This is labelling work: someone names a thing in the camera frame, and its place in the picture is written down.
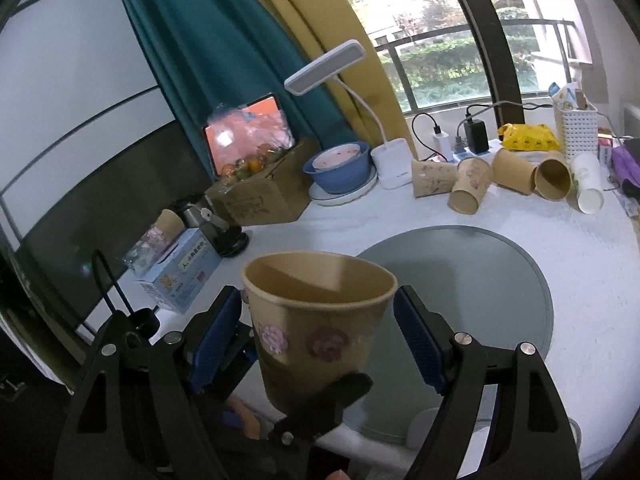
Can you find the cardboard box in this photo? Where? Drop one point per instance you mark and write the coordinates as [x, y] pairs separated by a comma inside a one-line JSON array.
[[278, 194]]

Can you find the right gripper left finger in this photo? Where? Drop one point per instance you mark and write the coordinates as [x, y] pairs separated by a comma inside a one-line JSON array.
[[137, 410]]

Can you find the floral paper cup lying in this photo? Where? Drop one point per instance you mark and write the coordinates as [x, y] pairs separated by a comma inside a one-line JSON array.
[[432, 178], [474, 177]]

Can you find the floral paper cup lying left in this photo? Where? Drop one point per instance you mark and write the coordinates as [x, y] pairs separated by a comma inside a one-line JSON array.
[[432, 178]]

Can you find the teal curtain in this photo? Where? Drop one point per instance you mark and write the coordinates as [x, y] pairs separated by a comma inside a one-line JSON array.
[[212, 55]]

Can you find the floral paper cup lying middle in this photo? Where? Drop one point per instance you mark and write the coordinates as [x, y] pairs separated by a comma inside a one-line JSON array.
[[474, 177]]

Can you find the white perforated basket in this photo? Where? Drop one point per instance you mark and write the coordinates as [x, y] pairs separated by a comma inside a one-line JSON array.
[[577, 131]]

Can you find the blue tissue box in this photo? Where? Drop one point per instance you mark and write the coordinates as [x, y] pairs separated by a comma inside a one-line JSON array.
[[181, 272]]

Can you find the brown cup open toward camera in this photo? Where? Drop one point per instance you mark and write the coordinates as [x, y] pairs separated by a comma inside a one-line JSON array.
[[552, 178]]

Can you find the purple cloth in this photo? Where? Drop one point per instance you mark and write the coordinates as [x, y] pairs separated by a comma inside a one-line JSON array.
[[626, 171]]

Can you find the bag of fruit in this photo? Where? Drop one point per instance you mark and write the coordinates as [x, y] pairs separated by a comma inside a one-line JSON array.
[[242, 140]]

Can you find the round grey glass mat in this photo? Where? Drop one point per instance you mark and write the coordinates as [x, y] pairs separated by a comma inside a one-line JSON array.
[[480, 282]]

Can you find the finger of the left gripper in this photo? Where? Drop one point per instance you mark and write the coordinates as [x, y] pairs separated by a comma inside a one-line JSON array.
[[292, 450]]

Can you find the floral brown paper cup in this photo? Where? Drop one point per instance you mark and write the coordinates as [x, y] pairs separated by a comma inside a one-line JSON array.
[[315, 315]]

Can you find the plain brown paper cup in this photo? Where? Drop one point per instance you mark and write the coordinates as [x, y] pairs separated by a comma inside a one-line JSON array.
[[513, 172]]

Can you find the yellow curtain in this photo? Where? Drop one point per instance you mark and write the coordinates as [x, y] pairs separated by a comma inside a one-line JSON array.
[[317, 26]]

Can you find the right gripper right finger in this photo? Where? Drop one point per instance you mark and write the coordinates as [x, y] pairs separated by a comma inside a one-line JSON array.
[[529, 434]]

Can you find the black power adapter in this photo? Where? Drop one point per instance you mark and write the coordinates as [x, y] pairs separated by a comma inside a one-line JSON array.
[[476, 136]]

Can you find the blue bowl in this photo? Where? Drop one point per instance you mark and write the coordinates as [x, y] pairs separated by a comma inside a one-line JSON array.
[[345, 176]]

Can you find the white charger plug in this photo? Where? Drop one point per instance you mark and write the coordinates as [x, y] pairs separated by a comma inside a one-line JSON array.
[[442, 143]]

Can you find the white paper cup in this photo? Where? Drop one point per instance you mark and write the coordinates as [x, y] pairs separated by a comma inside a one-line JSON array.
[[588, 178]]

